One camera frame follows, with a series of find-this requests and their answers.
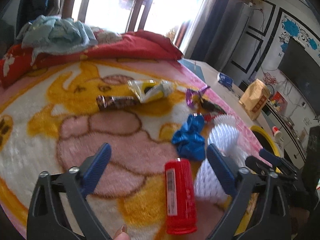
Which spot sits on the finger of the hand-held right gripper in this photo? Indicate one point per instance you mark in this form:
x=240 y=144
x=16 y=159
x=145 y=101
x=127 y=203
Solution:
x=255 y=163
x=268 y=155

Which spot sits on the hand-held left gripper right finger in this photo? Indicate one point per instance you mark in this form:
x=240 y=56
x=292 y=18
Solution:
x=222 y=170

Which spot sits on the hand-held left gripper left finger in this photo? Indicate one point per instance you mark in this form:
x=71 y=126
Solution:
x=97 y=165

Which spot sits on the yellow trash bin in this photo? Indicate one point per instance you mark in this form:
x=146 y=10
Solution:
x=260 y=129

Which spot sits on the white foam net sleeve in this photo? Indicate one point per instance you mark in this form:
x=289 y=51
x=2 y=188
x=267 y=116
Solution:
x=225 y=135

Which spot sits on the blue plastic bag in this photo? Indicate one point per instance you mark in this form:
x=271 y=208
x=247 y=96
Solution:
x=190 y=140

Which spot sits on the red drink can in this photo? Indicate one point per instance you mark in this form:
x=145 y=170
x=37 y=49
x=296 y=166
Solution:
x=181 y=197

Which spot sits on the red and silver wrapper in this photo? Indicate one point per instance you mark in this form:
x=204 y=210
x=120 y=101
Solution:
x=208 y=117

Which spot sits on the person's left hand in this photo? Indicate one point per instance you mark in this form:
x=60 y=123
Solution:
x=121 y=234

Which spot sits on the red and white paper cup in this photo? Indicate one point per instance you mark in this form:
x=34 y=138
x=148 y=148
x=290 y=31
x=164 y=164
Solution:
x=276 y=132

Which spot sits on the grey television cabinet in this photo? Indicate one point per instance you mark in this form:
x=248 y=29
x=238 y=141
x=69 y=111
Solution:
x=275 y=116

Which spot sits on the printed cartoon blanket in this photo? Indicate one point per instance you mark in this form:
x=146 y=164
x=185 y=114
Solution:
x=50 y=142

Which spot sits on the red colourful box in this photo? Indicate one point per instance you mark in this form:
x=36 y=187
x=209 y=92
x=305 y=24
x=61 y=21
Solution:
x=278 y=100

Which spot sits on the brown paper bag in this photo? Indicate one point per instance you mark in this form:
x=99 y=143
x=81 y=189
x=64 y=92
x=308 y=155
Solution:
x=255 y=97

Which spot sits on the brown snack wrapper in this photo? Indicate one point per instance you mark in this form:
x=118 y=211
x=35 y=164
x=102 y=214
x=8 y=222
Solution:
x=115 y=102

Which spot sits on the dark snack wrapper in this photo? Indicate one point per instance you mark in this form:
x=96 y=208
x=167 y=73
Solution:
x=210 y=105

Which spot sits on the white vase with red branches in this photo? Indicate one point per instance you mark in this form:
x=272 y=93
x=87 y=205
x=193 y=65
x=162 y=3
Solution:
x=269 y=80

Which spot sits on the purple candy wrapper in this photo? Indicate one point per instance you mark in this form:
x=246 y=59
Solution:
x=190 y=97

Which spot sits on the blue and white box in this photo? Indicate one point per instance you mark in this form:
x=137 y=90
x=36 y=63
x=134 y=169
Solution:
x=225 y=79

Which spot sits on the white and yellow wrapper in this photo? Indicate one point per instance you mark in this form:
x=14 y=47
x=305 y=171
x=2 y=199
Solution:
x=155 y=93

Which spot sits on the black television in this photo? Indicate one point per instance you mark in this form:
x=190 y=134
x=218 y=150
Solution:
x=300 y=67

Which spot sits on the white coffee table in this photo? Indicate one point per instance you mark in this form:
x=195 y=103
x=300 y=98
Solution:
x=212 y=70

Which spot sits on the white standing air conditioner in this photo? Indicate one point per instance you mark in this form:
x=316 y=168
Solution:
x=232 y=37

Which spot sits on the red floral quilt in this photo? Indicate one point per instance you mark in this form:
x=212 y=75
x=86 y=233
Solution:
x=140 y=45

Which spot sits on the light blue clothes pile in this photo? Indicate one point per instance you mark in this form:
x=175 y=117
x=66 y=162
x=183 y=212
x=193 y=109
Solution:
x=62 y=35

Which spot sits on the dark blue curtain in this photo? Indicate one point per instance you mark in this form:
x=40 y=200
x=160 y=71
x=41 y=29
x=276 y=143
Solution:
x=217 y=17

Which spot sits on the bright window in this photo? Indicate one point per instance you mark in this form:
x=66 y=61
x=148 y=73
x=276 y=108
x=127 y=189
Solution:
x=162 y=5

